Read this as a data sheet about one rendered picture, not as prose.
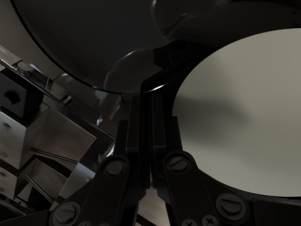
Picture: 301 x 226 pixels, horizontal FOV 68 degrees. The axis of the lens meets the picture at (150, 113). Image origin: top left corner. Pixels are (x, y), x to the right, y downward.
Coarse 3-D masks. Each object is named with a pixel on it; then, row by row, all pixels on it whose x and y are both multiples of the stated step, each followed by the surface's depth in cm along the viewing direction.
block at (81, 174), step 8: (96, 144) 19; (104, 144) 19; (88, 152) 18; (96, 152) 19; (80, 160) 18; (88, 160) 18; (96, 160) 18; (80, 168) 18; (88, 168) 17; (96, 168) 18; (72, 176) 19; (80, 176) 19; (88, 176) 18; (64, 184) 21; (72, 184) 20; (80, 184) 20; (64, 192) 22; (72, 192) 21
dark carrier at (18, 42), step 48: (0, 0) 12; (48, 0) 11; (96, 0) 10; (144, 0) 9; (192, 0) 9; (240, 0) 8; (288, 0) 8; (48, 48) 13; (96, 48) 11; (144, 48) 11; (192, 48) 10; (96, 96) 13; (144, 96) 12; (240, 192) 14
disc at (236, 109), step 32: (288, 32) 8; (224, 64) 10; (256, 64) 9; (288, 64) 9; (192, 96) 11; (224, 96) 10; (256, 96) 10; (288, 96) 9; (192, 128) 12; (224, 128) 12; (256, 128) 11; (288, 128) 10; (224, 160) 13; (256, 160) 12; (288, 160) 11; (256, 192) 14; (288, 192) 13
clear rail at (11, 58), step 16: (0, 48) 14; (0, 64) 14; (16, 64) 14; (32, 80) 14; (48, 80) 14; (48, 96) 15; (64, 96) 14; (80, 112) 14; (96, 112) 15; (96, 128) 15; (112, 128) 15
